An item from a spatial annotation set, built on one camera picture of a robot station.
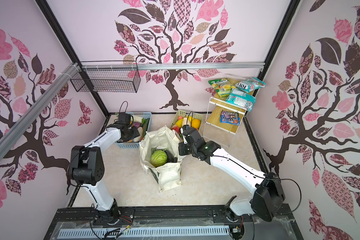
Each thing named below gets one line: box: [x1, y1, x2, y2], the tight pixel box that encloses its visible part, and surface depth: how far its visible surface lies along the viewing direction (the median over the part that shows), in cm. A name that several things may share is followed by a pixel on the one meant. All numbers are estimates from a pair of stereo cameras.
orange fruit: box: [191, 118, 201, 129], surface depth 109 cm
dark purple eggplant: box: [164, 150, 178, 163], surface depth 89 cm
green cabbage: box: [150, 150, 168, 168], surface depth 85 cm
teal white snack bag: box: [235, 77, 267, 93], surface depth 85 cm
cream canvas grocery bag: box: [139, 125, 184, 193], surface depth 81 cm
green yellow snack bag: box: [208, 78, 237, 98], surface depth 87 cm
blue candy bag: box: [220, 110, 241, 126], surface depth 97 cm
